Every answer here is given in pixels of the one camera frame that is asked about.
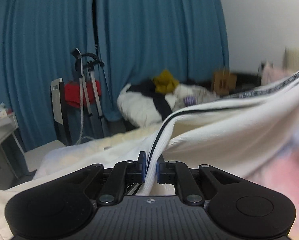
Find white sweatpants with striped band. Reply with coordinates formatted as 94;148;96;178
0;64;299;240

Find grey jacket with purple label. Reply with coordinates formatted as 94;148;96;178
174;83;219;106

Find black garment on pile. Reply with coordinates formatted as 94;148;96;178
127;79;172;121

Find mustard yellow garment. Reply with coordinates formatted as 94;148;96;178
153;69;179;95

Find red cloth on chair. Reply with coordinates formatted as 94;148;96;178
64;81;95;108

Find brown paper shopping bag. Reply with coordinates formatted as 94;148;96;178
211;69;237;96

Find white and black chair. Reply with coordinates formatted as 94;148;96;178
50;78;72;146

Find black bedside armchair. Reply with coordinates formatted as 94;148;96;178
229;73;261;94

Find white dressing table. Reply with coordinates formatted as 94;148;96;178
0;113;28;190

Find garment steamer on stand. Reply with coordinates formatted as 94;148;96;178
70;47;107;145

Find tissue box on table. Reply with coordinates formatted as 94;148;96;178
0;102;9;119

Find blue curtain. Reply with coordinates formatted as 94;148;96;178
0;0;229;150

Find beige quilted headboard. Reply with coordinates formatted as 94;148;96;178
283;47;299;71

